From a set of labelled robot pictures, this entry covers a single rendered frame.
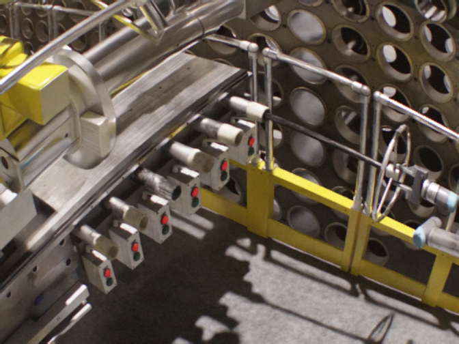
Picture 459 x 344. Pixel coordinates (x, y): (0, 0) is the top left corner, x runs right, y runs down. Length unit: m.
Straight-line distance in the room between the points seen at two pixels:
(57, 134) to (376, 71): 2.23
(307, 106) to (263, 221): 0.98
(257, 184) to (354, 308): 0.78
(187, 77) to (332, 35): 1.08
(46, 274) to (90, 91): 0.82
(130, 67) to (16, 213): 0.57
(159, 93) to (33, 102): 1.42
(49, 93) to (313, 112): 2.92
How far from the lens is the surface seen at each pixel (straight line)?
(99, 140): 1.72
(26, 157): 1.67
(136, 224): 2.30
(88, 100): 1.75
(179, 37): 2.08
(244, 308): 3.16
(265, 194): 3.30
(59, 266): 2.35
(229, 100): 2.77
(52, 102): 1.41
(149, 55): 2.00
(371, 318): 3.13
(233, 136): 2.59
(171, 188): 2.39
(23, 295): 2.25
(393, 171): 2.50
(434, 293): 3.15
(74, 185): 2.39
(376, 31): 3.48
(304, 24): 3.89
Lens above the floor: 2.43
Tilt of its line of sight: 40 degrees down
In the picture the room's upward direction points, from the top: 1 degrees counter-clockwise
